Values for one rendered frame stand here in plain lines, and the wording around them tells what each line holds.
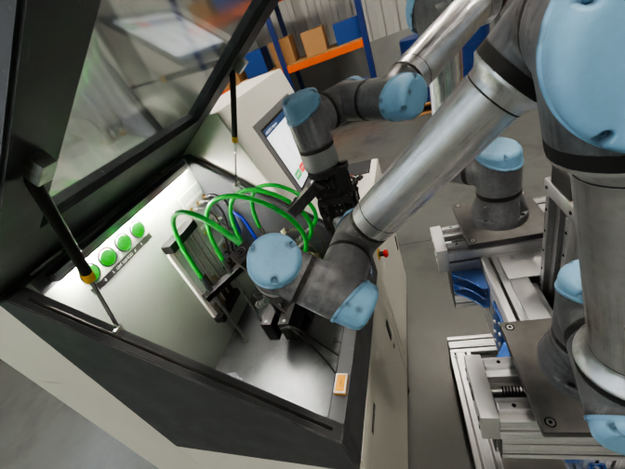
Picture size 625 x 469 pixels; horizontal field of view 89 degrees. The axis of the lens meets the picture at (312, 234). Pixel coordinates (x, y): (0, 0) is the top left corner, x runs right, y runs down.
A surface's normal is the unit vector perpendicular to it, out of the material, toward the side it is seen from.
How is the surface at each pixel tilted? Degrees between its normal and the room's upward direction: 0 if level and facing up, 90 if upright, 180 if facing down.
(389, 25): 90
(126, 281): 90
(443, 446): 0
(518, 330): 0
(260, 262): 45
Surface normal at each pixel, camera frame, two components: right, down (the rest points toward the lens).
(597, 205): -0.85, 0.53
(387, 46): -0.14, 0.59
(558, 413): -0.32, -0.79
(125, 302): 0.92, -0.13
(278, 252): 0.09, -0.29
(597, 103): -0.38, 0.51
